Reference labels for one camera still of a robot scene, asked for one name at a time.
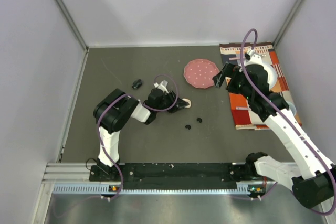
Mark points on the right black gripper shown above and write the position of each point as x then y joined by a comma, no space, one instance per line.
228,71

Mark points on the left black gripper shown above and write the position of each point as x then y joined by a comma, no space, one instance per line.
180,104

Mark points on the cream earbud charging case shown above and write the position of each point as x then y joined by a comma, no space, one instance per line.
187,103

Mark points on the black earbud charging case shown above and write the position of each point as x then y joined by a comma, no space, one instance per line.
137,84

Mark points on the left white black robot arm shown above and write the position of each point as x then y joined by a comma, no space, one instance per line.
112,114

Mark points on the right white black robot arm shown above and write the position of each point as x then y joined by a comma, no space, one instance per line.
312,180

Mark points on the pink dotted plate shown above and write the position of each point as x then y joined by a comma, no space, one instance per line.
199,73

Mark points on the patterned orange cloth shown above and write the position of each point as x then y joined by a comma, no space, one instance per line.
246,119

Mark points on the white paper plate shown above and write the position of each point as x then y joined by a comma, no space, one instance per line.
269,74

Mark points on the light blue cup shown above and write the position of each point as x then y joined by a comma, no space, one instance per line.
292,108

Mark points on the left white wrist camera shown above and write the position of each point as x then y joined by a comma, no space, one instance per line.
162,86

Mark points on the pink handled utensil lower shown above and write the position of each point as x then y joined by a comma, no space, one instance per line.
242,108

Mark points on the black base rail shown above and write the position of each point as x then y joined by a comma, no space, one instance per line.
175,176

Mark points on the grey slotted cable duct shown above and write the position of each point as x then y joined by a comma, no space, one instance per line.
110,189

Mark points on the aluminium frame profile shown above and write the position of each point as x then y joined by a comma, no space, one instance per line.
57,173

